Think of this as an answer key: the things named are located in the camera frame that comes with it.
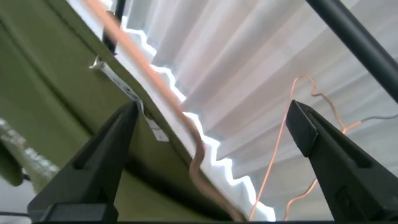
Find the black clothes rack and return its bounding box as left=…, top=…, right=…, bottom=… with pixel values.
left=102, top=0, right=398, bottom=103

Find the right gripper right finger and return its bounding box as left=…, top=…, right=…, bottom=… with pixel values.
left=285, top=99, right=398, bottom=223

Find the pink clothes hanger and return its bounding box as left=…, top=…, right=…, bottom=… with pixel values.
left=81, top=0, right=248, bottom=222
left=248, top=74, right=398, bottom=222

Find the green printed shirt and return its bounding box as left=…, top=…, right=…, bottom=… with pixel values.
left=0, top=0, right=237, bottom=222

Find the white curtain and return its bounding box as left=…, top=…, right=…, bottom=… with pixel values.
left=67, top=0, right=398, bottom=222

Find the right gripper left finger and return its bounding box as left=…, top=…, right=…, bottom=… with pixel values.
left=27, top=101, right=139, bottom=223

